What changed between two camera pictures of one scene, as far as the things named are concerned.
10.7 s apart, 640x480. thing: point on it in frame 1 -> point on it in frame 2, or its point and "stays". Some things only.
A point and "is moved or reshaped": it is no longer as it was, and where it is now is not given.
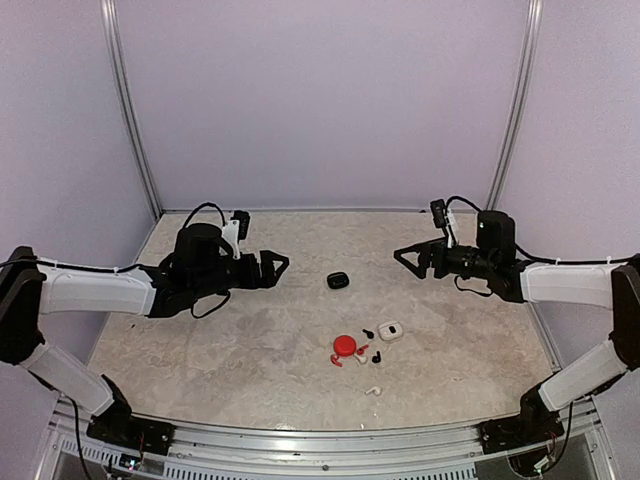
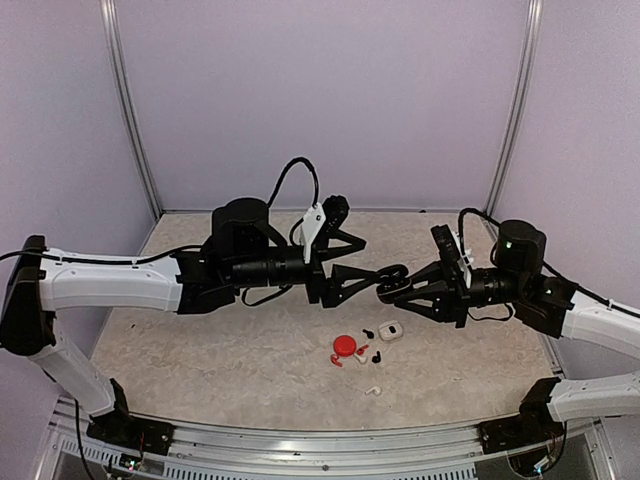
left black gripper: x=267 y=278 -> x=331 y=289
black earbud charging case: x=338 y=280 is moved or reshaped
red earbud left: x=333 y=359 stays
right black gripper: x=425 y=251 -> x=451 y=306
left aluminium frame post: x=113 y=28 stays
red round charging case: x=344 y=345 stays
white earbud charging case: x=390 y=331 stays
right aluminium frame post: x=520 y=104 stays
